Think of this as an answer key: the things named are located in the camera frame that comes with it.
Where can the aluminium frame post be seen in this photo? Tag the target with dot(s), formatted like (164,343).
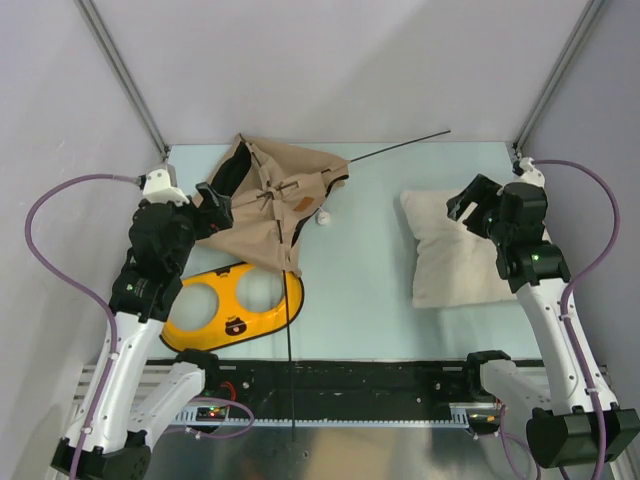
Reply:
(114,59)
(577,39)

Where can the black tent pole front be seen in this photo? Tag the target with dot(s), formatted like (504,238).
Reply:
(288,336)

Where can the white pompom toy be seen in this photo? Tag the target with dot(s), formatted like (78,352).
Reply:
(323,218)

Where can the yellow double bowl holder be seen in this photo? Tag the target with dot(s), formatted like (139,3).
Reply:
(233,323)

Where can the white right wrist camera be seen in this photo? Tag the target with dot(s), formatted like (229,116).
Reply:
(525,171)

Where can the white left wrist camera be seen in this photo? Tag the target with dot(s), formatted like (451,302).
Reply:
(160,186)

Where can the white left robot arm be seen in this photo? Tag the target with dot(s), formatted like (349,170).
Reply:
(111,437)

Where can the black tent pole back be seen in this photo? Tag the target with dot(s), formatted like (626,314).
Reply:
(402,144)

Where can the small circuit board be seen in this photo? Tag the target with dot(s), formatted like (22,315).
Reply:
(212,413)

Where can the beige fabric pet tent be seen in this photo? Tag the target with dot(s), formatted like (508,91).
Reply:
(275,189)

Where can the left aluminium frame post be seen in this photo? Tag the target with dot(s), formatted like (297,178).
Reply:
(114,59)

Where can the right aluminium frame post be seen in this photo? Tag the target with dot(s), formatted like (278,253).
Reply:
(577,39)

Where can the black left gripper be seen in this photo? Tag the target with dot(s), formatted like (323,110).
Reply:
(217,217)

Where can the cream fluffy cushion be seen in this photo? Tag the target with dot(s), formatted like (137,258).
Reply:
(454,267)

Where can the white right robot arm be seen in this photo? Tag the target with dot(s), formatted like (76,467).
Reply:
(577,420)

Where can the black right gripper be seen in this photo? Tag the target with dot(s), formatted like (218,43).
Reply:
(483,192)

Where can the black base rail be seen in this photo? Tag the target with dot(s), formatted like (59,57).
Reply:
(345,391)

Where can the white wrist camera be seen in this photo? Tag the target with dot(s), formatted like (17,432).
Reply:
(525,171)
(160,186)

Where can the black tent pole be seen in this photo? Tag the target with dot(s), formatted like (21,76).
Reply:
(288,336)
(402,144)

